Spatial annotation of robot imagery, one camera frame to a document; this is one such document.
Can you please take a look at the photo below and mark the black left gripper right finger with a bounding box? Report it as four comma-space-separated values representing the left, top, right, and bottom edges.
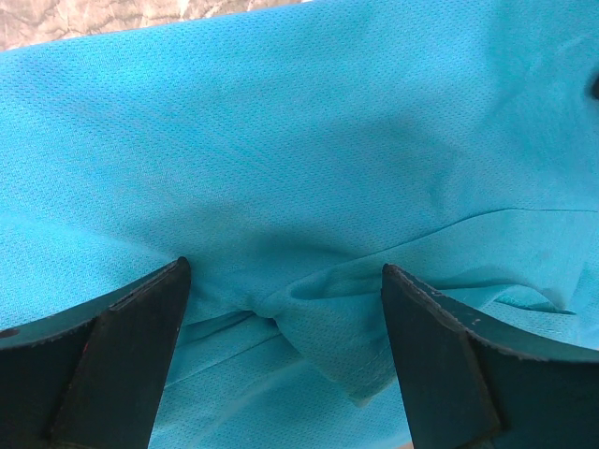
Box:
381, 265, 598, 448

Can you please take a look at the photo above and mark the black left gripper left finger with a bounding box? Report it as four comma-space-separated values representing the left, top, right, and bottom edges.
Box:
1, 257, 191, 448

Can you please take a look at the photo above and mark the teal t-shirt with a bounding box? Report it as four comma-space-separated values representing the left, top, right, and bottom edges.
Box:
1, 1, 598, 448

